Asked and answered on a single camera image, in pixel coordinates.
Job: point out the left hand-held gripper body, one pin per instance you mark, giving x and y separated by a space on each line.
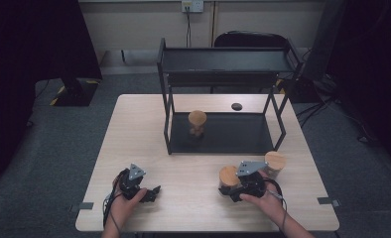
130 185

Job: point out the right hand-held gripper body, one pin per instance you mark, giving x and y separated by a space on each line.
252 185

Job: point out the glass jar with wooden lid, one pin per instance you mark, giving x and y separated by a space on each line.
276 160
197 118
228 175

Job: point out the black metal shelf rack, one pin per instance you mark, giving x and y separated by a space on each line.
236 135

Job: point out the person's left hand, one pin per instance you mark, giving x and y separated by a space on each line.
122 208

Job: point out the person's right hand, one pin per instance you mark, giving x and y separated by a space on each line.
269 203

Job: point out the black stand base yellow stripes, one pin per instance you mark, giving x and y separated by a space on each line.
81 94

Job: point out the black chair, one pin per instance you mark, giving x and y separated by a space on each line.
249 39

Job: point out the grey metal stand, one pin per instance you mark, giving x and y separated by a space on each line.
322 39

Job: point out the black curtain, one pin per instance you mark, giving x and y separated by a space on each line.
28 49

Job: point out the dark curtain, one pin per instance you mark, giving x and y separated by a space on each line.
375 59

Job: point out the grey table edge bracket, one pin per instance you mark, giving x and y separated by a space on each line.
325 200
84 206

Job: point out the white wall socket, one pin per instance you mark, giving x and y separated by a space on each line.
192 5

